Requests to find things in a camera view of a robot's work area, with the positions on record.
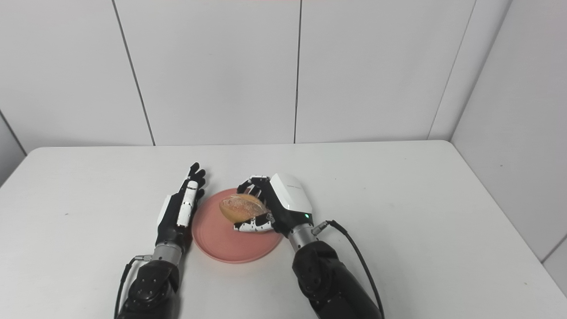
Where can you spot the bread roll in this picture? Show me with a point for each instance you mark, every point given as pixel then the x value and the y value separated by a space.
pixel 243 207

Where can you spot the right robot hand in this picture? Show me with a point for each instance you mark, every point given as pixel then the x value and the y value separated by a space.
pixel 283 204

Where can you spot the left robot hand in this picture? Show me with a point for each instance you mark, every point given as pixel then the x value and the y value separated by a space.
pixel 181 212

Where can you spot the pink plate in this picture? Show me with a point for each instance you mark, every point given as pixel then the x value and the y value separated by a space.
pixel 230 243

